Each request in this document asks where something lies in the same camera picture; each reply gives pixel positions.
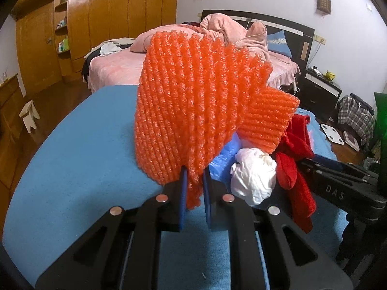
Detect wooden wardrobe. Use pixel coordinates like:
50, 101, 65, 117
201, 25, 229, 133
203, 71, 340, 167
11, 0, 177, 96

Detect blue pillow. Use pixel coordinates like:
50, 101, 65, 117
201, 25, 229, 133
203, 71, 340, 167
267, 30, 293, 58

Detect plaid shirt on chair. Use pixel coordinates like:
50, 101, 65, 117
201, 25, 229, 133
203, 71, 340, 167
337, 95, 376, 146

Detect yellow plush toy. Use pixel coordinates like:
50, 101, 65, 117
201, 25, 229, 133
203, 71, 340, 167
323, 71, 335, 82

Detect red knit gloves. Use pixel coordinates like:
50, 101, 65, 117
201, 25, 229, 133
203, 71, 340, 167
274, 114, 316, 233

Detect orange foam net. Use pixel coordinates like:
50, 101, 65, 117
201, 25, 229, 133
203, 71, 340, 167
134, 29, 274, 210
237, 87, 300, 154

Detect clothes pile on bed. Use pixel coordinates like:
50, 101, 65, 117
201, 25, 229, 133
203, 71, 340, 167
83, 37, 135, 65

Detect blue table cloth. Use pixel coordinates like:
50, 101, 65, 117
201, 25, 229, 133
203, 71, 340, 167
3, 86, 353, 289

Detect right wall lamp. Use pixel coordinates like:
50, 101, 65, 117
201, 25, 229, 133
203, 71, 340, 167
317, 0, 331, 15

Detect black nightstand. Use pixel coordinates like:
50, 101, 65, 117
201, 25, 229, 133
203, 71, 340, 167
297, 69, 342, 123

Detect pink duvet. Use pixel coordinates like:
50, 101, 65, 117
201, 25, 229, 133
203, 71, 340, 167
131, 13, 270, 62

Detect book on floor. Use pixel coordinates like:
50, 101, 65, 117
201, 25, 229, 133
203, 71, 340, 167
343, 131, 359, 152

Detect white tissue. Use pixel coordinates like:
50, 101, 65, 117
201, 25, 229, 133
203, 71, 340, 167
230, 148, 277, 206

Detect wooden side cabinet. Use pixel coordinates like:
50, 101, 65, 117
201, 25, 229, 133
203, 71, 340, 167
0, 73, 34, 236

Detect bed with pink sheet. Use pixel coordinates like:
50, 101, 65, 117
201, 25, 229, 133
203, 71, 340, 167
85, 31, 300, 92

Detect white bathroom scale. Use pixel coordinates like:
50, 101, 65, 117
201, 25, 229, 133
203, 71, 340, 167
320, 123, 344, 145

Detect black headboard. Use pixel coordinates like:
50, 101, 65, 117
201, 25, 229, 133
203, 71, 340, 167
201, 9, 315, 73

